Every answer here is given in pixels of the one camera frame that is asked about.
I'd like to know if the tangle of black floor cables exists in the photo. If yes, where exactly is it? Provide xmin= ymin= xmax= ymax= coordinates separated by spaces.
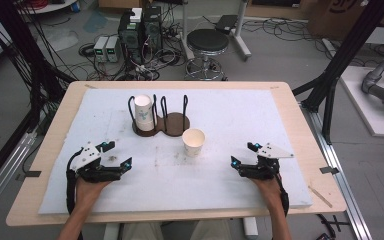
xmin=78 ymin=39 xmax=185 ymax=82

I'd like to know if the black computer tower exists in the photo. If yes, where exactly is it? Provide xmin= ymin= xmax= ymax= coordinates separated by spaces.
xmin=142 ymin=5 xmax=164 ymax=54
xmin=118 ymin=11 xmax=144 ymax=62

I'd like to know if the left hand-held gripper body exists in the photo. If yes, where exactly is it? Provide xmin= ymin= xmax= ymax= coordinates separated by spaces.
xmin=70 ymin=141 xmax=124 ymax=184

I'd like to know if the brown cardboard box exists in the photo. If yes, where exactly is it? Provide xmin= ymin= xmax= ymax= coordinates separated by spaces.
xmin=308 ymin=0 xmax=384 ymax=41

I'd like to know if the white printed paper cup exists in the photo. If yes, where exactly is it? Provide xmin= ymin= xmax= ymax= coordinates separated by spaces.
xmin=133 ymin=94 xmax=155 ymax=132
xmin=181 ymin=128 xmax=206 ymax=158

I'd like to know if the white round table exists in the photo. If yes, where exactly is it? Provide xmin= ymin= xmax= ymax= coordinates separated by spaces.
xmin=18 ymin=0 xmax=78 ymax=15

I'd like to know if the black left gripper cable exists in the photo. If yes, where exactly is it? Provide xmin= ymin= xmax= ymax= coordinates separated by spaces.
xmin=65 ymin=148 xmax=84 ymax=240

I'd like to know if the black round stool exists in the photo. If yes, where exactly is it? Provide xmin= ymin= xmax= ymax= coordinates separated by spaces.
xmin=184 ymin=28 xmax=230 ymax=82

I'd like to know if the white floor board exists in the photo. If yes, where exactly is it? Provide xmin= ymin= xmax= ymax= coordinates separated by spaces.
xmin=339 ymin=65 xmax=384 ymax=138

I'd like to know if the brown cup holder with wire loops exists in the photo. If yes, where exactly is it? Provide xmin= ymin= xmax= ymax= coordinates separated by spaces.
xmin=127 ymin=94 xmax=191 ymax=138

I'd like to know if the black metal frame post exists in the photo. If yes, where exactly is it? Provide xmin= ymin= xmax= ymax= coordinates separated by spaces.
xmin=0 ymin=0 xmax=66 ymax=111
xmin=293 ymin=0 xmax=384 ymax=144

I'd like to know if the white metal stand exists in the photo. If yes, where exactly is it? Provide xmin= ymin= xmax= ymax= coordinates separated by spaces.
xmin=179 ymin=0 xmax=253 ymax=62

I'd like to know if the white foam mat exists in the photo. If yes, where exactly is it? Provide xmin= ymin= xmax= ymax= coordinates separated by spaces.
xmin=38 ymin=87 xmax=314 ymax=215

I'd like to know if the thin wooden stick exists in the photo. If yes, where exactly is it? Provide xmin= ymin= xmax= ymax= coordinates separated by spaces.
xmin=308 ymin=185 xmax=333 ymax=209

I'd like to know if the person's right hand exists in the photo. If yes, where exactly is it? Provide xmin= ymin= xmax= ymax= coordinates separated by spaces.
xmin=249 ymin=176 xmax=283 ymax=212

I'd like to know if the small white box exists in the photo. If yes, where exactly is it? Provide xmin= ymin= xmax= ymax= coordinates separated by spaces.
xmin=129 ymin=7 xmax=143 ymax=24

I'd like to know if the person's left hand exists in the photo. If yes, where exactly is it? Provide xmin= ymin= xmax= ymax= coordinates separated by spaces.
xmin=74 ymin=176 xmax=114 ymax=214

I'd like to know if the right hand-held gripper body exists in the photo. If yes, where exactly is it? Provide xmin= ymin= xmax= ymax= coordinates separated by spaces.
xmin=239 ymin=142 xmax=295 ymax=181

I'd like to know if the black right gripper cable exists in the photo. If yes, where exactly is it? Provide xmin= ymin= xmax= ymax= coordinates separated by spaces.
xmin=274 ymin=173 xmax=290 ymax=218

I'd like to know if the black tape piece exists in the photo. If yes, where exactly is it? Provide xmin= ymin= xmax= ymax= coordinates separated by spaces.
xmin=15 ymin=170 xmax=42 ymax=182
xmin=319 ymin=165 xmax=340 ymax=175

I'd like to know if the aluminium rail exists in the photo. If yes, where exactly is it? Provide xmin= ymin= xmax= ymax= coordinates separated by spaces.
xmin=0 ymin=131 xmax=38 ymax=223
xmin=301 ymin=103 xmax=374 ymax=240

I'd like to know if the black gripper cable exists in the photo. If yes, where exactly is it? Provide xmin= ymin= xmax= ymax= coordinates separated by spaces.
xmin=274 ymin=173 xmax=290 ymax=218
xmin=65 ymin=148 xmax=84 ymax=240

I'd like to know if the grey bench power supply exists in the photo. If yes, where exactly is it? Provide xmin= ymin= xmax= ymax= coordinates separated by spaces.
xmin=93 ymin=35 xmax=109 ymax=63
xmin=105 ymin=35 xmax=123 ymax=63

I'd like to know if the flat black device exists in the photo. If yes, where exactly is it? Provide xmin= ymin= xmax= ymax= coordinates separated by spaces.
xmin=214 ymin=14 xmax=238 ymax=34

